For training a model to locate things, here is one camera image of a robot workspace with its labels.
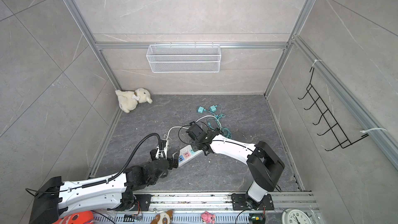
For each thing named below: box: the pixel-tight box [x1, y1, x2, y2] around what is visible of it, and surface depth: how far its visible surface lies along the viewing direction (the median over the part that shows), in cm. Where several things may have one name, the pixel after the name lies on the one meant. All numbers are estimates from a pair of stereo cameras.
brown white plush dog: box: [150, 209, 174, 224], surface depth 69 cm
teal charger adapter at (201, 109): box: [196, 105, 207, 114], surface depth 111 cm
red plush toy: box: [52, 210, 94, 224], surface depth 64 cm
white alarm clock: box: [281, 207, 313, 224], surface depth 68 cm
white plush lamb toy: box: [115, 88, 153, 114], surface depth 109 cm
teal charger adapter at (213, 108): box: [209, 104, 218, 113], surface depth 110 cm
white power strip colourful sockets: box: [178, 144, 204, 167], surface depth 88 cm
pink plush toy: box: [201, 210, 216, 224], surface depth 69 cm
